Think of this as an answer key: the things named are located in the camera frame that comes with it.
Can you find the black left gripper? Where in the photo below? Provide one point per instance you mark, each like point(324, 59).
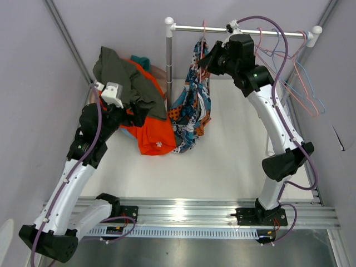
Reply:
point(139, 114)

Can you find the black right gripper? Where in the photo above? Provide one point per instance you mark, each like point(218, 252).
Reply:
point(208, 62)

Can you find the light blue shorts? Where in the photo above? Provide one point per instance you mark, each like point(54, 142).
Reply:
point(127, 133)

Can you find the olive green shorts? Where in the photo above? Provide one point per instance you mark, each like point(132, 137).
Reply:
point(109, 56)

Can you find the patterned blue orange shorts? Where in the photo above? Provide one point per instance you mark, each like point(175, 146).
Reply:
point(191, 111)

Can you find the dark teal shorts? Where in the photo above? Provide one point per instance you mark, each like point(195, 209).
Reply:
point(144, 62)

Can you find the blue hanger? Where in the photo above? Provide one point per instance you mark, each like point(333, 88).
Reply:
point(297, 92)
point(275, 53)

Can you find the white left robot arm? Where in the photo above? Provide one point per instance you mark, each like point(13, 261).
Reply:
point(55, 233)

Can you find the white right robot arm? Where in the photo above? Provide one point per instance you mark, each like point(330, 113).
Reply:
point(290, 150)

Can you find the pink translucent plastic basin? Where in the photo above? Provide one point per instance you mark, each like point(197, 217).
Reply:
point(158, 75)

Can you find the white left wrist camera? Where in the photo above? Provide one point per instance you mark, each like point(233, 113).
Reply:
point(110, 93)

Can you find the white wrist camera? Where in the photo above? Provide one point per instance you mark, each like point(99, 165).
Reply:
point(110, 93)
point(232, 28)

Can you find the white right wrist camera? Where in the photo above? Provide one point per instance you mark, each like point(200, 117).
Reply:
point(232, 28)

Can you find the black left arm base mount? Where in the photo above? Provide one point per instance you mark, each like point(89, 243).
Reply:
point(128, 211)

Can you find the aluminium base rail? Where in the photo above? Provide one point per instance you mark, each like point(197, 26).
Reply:
point(210, 213)

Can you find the grey slotted cable duct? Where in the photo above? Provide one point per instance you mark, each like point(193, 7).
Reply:
point(231, 232)

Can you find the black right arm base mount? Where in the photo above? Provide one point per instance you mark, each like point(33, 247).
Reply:
point(248, 216)

